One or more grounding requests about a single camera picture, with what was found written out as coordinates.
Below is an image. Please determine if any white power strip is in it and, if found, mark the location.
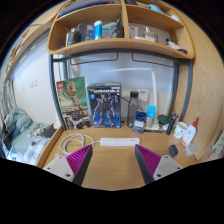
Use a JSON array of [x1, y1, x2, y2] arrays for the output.
[[99, 136, 141, 147]]

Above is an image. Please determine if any white bottle with red cap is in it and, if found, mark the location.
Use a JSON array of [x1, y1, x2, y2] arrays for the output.
[[181, 116, 200, 147]]

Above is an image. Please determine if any green tree-figure toy box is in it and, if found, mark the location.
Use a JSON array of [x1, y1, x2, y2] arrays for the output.
[[55, 76, 93, 131]]

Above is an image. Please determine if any blue robot model box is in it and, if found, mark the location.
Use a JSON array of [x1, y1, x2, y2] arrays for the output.
[[87, 82, 122, 129]]

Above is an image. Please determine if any white mug with black writing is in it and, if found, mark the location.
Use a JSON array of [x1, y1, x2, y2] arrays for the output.
[[173, 121, 189, 140]]

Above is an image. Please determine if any wooden shelf unit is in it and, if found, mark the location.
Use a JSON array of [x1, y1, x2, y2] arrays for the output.
[[46, 0, 196, 60]]

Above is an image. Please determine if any white desk lamp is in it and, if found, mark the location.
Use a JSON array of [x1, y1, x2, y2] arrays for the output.
[[109, 67, 162, 131]]

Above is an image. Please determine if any bed with teal bedding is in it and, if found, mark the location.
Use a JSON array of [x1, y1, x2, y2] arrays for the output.
[[0, 106, 59, 166]]

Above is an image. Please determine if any clear plastic small box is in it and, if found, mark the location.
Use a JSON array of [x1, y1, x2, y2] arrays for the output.
[[184, 142, 198, 158]]

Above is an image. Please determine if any dark blue and white box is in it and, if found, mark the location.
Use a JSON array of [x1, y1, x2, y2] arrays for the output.
[[132, 110, 148, 135]]

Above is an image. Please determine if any black ruler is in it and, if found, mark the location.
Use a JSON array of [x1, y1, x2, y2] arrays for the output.
[[143, 129, 165, 134]]

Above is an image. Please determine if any white rectangular box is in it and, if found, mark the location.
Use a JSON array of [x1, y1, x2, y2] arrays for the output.
[[137, 88, 150, 103]]

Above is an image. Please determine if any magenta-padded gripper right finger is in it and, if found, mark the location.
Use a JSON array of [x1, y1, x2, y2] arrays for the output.
[[134, 144, 184, 185]]

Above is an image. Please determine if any dark grey metal frame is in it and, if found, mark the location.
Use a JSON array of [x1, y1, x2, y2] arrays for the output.
[[48, 49, 194, 131]]

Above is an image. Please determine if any white coiled cable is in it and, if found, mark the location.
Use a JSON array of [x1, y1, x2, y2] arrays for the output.
[[59, 133, 102, 156]]

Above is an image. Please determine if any black charger block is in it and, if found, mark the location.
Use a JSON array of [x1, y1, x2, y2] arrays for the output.
[[168, 144, 179, 158]]

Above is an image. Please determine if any long wooden shelf board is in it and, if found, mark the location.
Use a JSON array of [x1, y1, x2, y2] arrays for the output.
[[4, 19, 54, 83]]

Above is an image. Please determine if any dark green round container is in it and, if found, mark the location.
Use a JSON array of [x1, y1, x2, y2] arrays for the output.
[[157, 114, 170, 126]]

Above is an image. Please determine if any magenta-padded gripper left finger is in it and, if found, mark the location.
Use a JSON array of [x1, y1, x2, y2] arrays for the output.
[[43, 144, 94, 187]]

